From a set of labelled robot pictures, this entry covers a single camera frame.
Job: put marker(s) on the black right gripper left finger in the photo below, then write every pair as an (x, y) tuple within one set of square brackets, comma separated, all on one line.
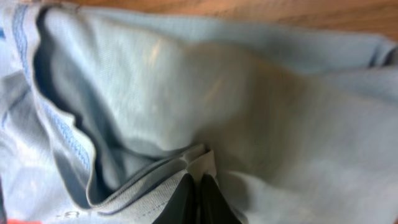
[(181, 208)]

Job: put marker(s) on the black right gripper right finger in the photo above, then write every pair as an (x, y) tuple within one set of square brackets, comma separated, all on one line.
[(214, 209)]

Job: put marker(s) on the light blue t-shirt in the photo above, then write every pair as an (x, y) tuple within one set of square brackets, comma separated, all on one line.
[(104, 113)]

